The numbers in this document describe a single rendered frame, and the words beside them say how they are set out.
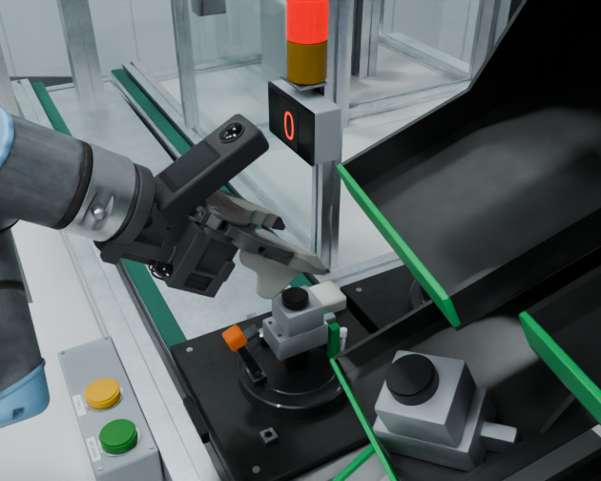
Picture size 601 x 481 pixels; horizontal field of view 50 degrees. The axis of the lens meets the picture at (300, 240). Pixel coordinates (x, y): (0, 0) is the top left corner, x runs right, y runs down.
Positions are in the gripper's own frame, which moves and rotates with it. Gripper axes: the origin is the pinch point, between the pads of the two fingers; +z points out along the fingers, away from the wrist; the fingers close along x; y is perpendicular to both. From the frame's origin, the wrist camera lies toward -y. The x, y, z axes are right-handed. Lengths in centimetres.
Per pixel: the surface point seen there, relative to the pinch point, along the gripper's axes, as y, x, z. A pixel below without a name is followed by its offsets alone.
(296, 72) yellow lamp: -14.1, -17.9, 1.0
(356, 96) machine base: -14, -94, 73
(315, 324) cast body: 8.1, 2.1, 6.7
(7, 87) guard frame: 17, -82, -12
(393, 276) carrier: 3.9, -10.5, 28.5
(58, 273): 37, -50, 0
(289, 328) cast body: 9.4, 2.0, 3.6
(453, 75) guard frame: -34, -91, 99
